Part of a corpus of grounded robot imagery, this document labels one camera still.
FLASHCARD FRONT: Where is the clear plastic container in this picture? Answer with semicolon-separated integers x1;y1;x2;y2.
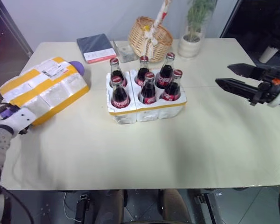
112;40;139;63

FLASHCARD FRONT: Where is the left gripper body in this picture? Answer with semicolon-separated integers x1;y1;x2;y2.
0;104;17;121

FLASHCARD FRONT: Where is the glass cola bottle red cap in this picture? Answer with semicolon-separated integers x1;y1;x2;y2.
160;69;183;102
134;55;151;86
110;76;131;109
154;52;176;89
109;57;128;88
140;71;157;105

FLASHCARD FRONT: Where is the black table leg bracket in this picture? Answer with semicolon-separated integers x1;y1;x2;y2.
74;193;92;224
193;190;219;224

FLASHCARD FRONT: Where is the dark framed cabinet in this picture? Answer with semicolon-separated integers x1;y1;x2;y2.
0;0;34;79

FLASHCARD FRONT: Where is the white ribbed plant pot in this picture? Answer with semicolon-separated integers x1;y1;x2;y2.
178;34;201;58

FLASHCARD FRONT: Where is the woven wicker basket with handle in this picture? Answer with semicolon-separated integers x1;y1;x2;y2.
128;0;174;63

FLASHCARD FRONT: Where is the dark glass cabinet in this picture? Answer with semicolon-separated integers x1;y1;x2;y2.
220;0;280;69

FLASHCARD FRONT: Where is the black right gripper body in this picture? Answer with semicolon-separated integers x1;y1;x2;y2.
248;66;280;106

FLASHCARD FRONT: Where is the yellow taped foam box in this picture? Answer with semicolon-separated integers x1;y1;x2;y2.
0;56;90;127

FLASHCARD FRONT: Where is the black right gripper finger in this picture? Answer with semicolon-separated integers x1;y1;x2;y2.
215;78;260;101
227;63;257;78

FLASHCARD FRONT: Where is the thin white cable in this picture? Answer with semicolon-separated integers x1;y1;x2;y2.
63;192;83;223

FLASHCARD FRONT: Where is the green potted plant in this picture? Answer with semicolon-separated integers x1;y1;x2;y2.
185;0;216;42

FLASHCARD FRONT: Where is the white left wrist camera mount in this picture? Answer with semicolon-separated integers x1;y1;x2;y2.
0;107;36;136

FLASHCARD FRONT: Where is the dark notebook with red band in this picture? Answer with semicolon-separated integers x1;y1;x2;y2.
76;33;117;64

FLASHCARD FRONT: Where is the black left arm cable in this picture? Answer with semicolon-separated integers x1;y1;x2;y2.
0;186;35;224

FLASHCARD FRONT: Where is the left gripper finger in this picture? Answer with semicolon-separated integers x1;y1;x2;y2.
69;60;85;77

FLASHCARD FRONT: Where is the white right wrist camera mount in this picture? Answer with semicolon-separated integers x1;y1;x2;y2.
266;82;280;108

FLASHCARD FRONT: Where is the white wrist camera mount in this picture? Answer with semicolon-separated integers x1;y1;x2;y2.
0;107;36;136
266;82;280;108

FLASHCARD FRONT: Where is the white foam bottle crate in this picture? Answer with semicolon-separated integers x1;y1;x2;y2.
106;68;188;126

